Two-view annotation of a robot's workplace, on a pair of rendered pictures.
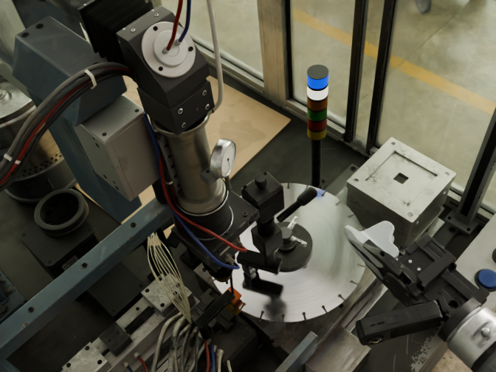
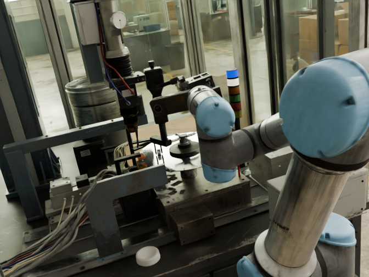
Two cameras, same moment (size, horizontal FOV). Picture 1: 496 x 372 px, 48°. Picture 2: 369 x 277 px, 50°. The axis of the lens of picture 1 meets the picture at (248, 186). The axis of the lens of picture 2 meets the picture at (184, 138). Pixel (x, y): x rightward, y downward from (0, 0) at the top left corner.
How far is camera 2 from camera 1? 93 cm
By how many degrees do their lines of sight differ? 37
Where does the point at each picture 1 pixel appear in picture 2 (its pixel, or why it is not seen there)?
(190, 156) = (106, 17)
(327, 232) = not seen: hidden behind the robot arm
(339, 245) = not seen: hidden behind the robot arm
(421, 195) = (285, 150)
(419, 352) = (251, 237)
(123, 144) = (83, 10)
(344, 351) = (196, 212)
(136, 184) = (88, 37)
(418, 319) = (177, 94)
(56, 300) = (59, 135)
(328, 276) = (196, 159)
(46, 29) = not seen: outside the picture
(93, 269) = (82, 129)
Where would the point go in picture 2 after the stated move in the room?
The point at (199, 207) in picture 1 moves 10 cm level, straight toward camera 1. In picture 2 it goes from (110, 53) to (96, 59)
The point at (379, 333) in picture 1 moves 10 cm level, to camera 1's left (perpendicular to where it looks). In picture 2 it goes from (157, 100) to (122, 101)
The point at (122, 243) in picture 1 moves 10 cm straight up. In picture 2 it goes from (101, 124) to (95, 98)
